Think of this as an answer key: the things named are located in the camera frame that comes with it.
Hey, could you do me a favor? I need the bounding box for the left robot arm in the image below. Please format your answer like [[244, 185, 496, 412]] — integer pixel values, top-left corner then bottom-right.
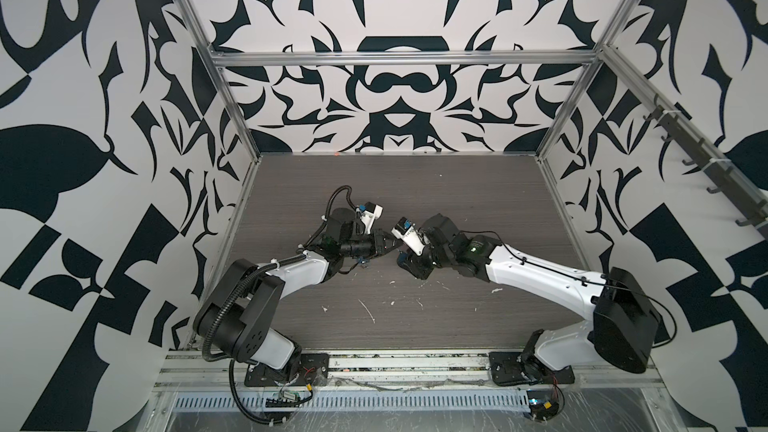
[[193, 185, 412, 426]]

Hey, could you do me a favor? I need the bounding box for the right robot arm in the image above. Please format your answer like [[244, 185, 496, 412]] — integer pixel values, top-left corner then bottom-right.
[[392, 214, 668, 386]]

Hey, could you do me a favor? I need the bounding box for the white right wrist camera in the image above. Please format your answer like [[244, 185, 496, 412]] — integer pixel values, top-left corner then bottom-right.
[[391, 217, 426, 256]]

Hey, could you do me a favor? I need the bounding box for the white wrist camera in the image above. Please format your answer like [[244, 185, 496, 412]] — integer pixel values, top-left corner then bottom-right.
[[391, 217, 426, 256], [357, 202, 383, 235]]

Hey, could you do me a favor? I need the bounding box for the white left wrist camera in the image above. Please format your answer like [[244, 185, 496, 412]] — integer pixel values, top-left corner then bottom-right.
[[357, 202, 383, 235]]

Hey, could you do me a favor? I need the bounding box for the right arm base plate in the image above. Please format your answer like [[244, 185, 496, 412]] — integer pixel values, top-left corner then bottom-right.
[[488, 351, 575, 387]]

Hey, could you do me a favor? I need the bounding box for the white cable duct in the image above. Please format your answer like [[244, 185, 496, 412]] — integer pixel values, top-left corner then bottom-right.
[[173, 389, 530, 413]]

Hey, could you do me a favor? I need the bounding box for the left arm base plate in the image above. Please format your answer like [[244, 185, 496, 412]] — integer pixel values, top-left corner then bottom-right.
[[244, 353, 330, 388]]

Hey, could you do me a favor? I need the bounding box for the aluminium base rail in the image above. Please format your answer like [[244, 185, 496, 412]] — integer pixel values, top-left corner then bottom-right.
[[154, 349, 664, 389]]

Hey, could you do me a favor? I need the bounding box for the wall hook rail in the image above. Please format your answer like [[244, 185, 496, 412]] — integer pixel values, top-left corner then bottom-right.
[[644, 93, 767, 240]]

